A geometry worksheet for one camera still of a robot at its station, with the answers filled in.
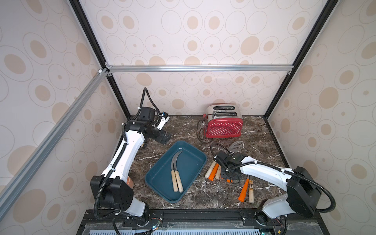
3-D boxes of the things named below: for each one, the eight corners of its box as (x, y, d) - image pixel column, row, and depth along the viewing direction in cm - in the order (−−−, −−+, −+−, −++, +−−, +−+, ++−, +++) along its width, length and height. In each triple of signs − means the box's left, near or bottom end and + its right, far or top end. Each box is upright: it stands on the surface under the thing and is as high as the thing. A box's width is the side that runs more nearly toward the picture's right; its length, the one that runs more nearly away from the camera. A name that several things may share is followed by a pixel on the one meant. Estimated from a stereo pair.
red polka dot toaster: (204, 139, 108) (206, 121, 94) (202, 119, 121) (204, 101, 107) (237, 139, 108) (245, 121, 94) (232, 119, 121) (238, 101, 107)
